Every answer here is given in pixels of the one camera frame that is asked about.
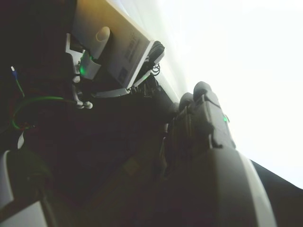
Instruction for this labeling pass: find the white rectangular box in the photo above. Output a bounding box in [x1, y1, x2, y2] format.
[71, 0, 153, 88]

